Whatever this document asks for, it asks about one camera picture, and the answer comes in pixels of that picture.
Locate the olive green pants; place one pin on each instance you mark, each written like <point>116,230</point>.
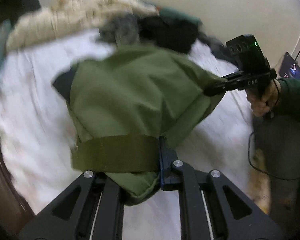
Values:
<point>121,105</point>

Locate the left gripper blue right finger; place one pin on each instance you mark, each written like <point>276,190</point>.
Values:
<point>211,206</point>

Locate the person's grey trouser leg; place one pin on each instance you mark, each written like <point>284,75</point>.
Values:
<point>279,141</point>

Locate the tablet screen on wall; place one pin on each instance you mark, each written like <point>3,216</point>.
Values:
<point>289,67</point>

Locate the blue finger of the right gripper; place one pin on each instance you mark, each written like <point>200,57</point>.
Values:
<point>215,89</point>

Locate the person's right hand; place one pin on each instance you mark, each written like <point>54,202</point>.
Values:
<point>262,105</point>

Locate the cream crumpled duvet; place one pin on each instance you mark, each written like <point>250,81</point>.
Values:
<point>67,17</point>

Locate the black garment on bed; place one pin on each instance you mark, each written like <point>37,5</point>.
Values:
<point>177,35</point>

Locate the dark grey clothes pile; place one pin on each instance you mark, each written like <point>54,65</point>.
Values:
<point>121,31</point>

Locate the white floral bed sheet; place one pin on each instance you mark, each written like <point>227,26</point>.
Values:
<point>36,131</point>

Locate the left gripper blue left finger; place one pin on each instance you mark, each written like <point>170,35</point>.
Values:
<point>91,207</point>

